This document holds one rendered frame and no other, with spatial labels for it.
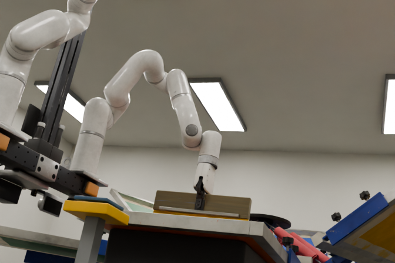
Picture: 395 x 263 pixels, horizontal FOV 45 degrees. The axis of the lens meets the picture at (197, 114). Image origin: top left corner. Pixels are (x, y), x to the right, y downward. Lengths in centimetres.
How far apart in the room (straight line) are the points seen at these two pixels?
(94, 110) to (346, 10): 244
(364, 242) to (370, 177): 406
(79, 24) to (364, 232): 145
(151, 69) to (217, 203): 59
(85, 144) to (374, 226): 125
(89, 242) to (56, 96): 60
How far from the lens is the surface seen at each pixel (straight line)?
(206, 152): 175
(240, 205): 168
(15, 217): 685
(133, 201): 379
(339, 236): 216
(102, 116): 182
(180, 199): 175
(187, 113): 175
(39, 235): 237
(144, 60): 189
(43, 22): 152
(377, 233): 227
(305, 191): 630
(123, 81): 188
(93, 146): 179
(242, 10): 383
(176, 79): 186
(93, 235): 128
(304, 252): 252
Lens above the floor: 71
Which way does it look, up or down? 24 degrees up
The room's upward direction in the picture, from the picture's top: 9 degrees clockwise
